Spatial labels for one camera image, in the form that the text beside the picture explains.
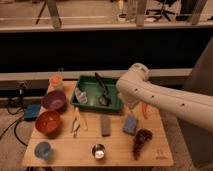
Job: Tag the black ladle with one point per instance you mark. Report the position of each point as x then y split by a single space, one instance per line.
103 99

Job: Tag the green plastic tray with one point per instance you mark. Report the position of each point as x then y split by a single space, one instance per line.
93 90

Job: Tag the small metal cup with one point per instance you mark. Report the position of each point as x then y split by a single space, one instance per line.
98 151

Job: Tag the blue cup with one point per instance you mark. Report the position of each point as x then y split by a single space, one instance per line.
43 150

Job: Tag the blue box on floor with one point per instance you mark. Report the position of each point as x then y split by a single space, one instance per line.
31 112

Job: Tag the blue sponge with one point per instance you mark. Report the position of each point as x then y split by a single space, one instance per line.
130 125

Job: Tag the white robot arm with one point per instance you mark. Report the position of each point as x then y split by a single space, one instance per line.
133 87

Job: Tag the red bowl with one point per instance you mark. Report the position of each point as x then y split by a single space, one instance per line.
48 122

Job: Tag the dark grape bunch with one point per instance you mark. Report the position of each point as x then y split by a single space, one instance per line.
141 137

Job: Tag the purple bowl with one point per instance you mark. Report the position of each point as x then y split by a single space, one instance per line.
54 100

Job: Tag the grey rectangular block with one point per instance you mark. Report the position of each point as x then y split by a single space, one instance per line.
105 125

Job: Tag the clear plastic packet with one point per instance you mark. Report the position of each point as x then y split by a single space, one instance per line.
81 96

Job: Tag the wooden tongs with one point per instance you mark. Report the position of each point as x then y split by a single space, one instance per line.
78 122

